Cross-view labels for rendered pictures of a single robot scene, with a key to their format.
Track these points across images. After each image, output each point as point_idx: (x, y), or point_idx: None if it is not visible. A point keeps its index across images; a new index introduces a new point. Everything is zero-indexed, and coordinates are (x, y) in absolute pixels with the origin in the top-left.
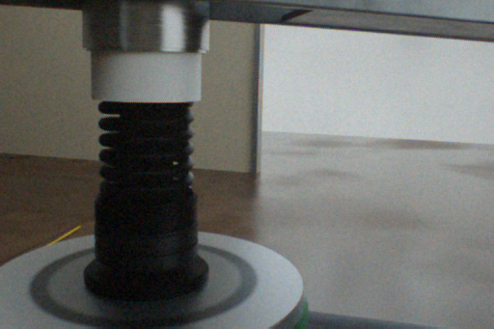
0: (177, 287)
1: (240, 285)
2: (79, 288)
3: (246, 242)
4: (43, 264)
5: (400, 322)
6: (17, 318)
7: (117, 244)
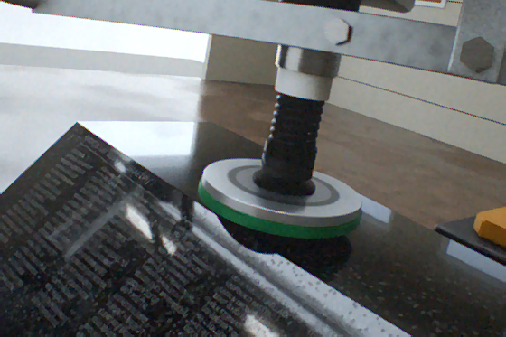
0: None
1: (249, 168)
2: (317, 190)
3: (208, 176)
4: (329, 205)
5: (160, 177)
6: (345, 190)
7: None
